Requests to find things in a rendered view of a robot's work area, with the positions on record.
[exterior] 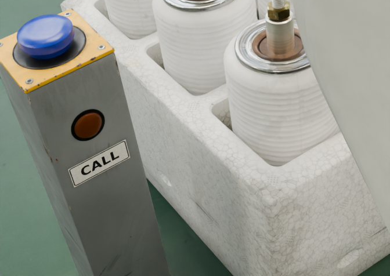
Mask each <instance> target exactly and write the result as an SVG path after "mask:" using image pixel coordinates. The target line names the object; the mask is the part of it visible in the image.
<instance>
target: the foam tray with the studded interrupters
mask: <svg viewBox="0 0 390 276"><path fill-rule="evenodd" d="M60 6H61V9H62V12H64V11H66V10H68V9H71V8H73V9H74V10H75V11H76V12H77V13H78V14H79V15H80V16H81V17H82V18H83V19H84V20H85V21H86V22H87V23H88V24H89V25H90V26H91V27H92V28H94V29H95V30H96V31H97V32H98V33H99V34H100V35H101V36H102V37H103V38H104V39H105V40H106V41H107V42H108V43H109V44H110V45H111V46H112V47H113V48H114V49H115V51H114V53H115V57H116V60H117V64H118V69H119V72H120V76H121V80H122V85H123V87H124V92H125V96H126V99H127V103H128V108H129V112H130V115H131V120H132V124H133V128H134V131H135V136H136V140H137V143H138V147H139V151H140V156H141V159H142V163H143V167H144V170H145V175H146V177H147V179H148V180H149V181H150V182H151V183H152V185H153V186H154V187H155V188H156V189H157V190H158V191H159V192H160V194H161V195H162V196H163V197H164V198H165V199H166V200H167V201H168V202H169V204H170V205H171V206H172V207H173V208H174V209H175V210H176V211H177V212H178V214H179V215H180V216H181V217H182V218H183V220H184V221H185V222H186V223H187V224H188V225H189V226H190V227H191V228H192V230H193V231H194V232H195V233H196V234H197V235H198V236H199V237H200V238H201V240H202V241H203V242H204V243H205V244H206V245H207V246H208V247H209V249H210V250H211V251H212V252H213V253H214V255H215V256H216V257H217V258H218V259H219V260H220V261H221V262H222V263H223V265H224V266H225V267H226V268H227V269H228V270H229V271H230V272H231V273H232V275H233V276H358V275H359V274H360V273H362V272H363V271H365V270H366V269H368V268H369V267H371V266H372V265H374V264H376V262H378V261H380V260H381V259H383V258H384V257H385V256H387V255H389V254H390V234H389V231H388V229H387V227H386V225H385V223H384V221H383V219H382V216H381V214H380V212H379V210H378V208H377V205H376V204H375V202H374V199H373V197H372V195H371V193H370V191H369V189H368V187H367V185H366V182H365V180H364V178H363V176H362V174H361V172H360V170H359V168H358V166H357V164H356V162H355V160H354V158H353V156H352V154H351V151H350V149H349V147H348V145H347V143H346V141H345V139H344V137H343V135H342V133H341V132H339V133H337V134H336V135H334V136H333V137H331V138H329V139H327V140H326V141H324V142H322V143H320V144H319V145H317V146H316V147H314V148H312V149H310V150H309V151H307V152H305V153H303V154H302V155H300V156H298V157H296V158H295V159H293V160H292V161H290V162H288V163H286V164H285V165H283V166H271V165H269V164H268V163H266V162H265V161H264V160H263V159H262V158H261V157H260V156H259V155H258V154H257V153H256V152H254V151H253V150H252V149H251V148H250V147H249V146H248V145H246V144H245V142H243V141H242V140H241V139H240V138H239V137H238V136H236V135H235V134H234V133H233V130H232V122H231V116H230V107H229V100H228V90H227V85H226V84H224V85H222V86H220V87H218V88H216V89H214V90H212V91H210V92H208V93H206V94H204V95H201V96H193V95H191V94H190V93H189V92H188V91H187V90H186V89H185V88H184V87H182V86H181V85H180V84H179V83H178V82H177V81H176V80H174V79H173V78H172V77H171V76H170V75H169V74H168V73H167V72H166V71H165V68H164V63H163V57H162V54H161V48H160V43H159V38H158V33H157V31H156V32H154V33H152V34H150V35H148V36H146V37H144V38H142V39H137V40H133V39H129V38H128V37H127V36H126V35H125V34H124V33H123V32H121V31H120V30H119V29H118V28H117V27H116V26H115V25H114V24H113V23H112V22H111V21H110V19H109V15H108V11H107V7H106V3H105V0H65V1H63V2H62V3H61V4H60Z"/></svg>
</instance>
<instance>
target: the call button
mask: <svg viewBox="0 0 390 276"><path fill-rule="evenodd" d="M74 35H75V32H74V28H73V24H72V22H71V20H70V19H69V18H67V17H65V16H61V15H58V14H46V15H43V16H38V17H36V18H33V19H31V20H30V21H28V22H26V23H25V24H24V25H23V26H22V27H21V28H20V29H19V30H18V32H17V41H18V44H19V46H20V49H21V50H22V51H23V52H24V53H27V54H29V55H30V56H31V57H33V58H35V59H51V58H54V57H56V56H59V55H61V54H62V53H64V52H65V51H66V50H67V49H68V48H69V47H70V45H71V41H72V40H73V38H74Z"/></svg>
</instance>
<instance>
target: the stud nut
mask: <svg viewBox="0 0 390 276"><path fill-rule="evenodd" d="M289 16H290V2H289V1H286V0H285V6H284V7H283V8H281V9H275V8H273V7H272V1H270V2H268V17H269V18H271V19H273V20H283V19H286V18H288V17H289Z"/></svg>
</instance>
